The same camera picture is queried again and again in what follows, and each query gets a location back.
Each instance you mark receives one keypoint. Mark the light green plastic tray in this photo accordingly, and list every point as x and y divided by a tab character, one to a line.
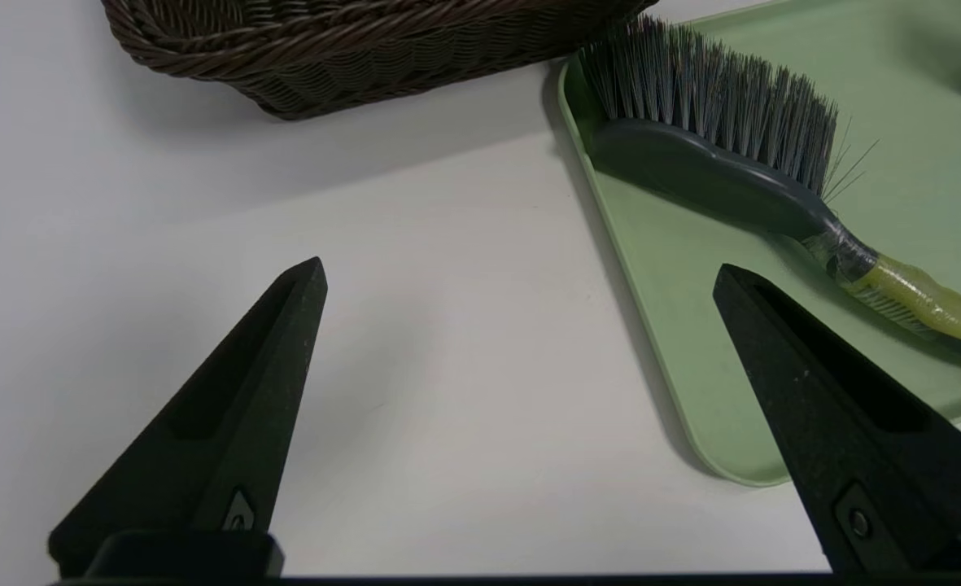
692	325

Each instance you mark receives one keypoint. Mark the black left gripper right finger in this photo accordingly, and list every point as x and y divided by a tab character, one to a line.
871	456

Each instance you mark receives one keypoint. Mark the dark brown wicker basket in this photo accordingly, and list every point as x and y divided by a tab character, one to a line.
350	57

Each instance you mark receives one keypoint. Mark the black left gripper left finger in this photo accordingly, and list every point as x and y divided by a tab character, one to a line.
228	439

